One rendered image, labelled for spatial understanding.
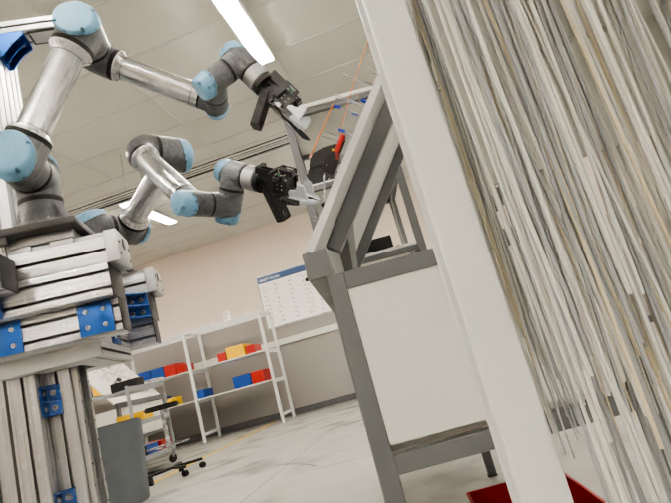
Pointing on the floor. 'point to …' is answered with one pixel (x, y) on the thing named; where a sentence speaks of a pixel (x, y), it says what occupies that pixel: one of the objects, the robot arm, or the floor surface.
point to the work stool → (167, 443)
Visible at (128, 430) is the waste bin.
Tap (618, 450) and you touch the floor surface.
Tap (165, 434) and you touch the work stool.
